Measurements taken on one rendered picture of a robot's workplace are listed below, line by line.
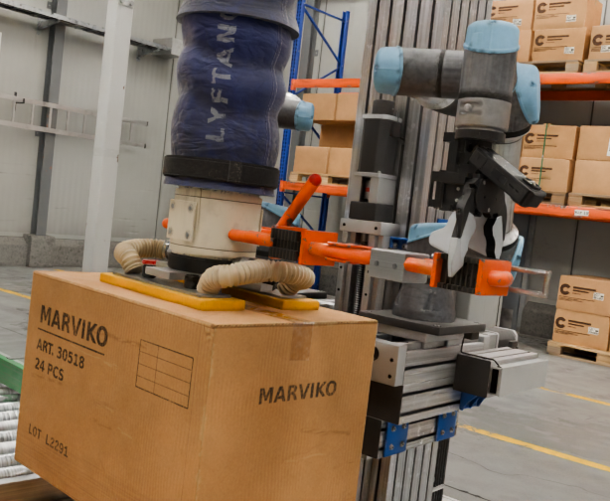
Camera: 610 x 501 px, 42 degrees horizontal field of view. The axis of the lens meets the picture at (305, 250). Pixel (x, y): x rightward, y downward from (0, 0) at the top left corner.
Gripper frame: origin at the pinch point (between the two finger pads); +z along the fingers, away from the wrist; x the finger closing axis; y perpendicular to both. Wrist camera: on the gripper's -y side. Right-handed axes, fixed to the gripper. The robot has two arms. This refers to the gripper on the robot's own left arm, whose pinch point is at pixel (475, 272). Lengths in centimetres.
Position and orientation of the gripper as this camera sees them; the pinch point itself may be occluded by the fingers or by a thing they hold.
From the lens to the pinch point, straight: 115.5
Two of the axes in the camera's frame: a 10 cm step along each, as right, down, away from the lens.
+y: -7.0, -1.2, 7.1
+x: -7.1, -0.4, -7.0
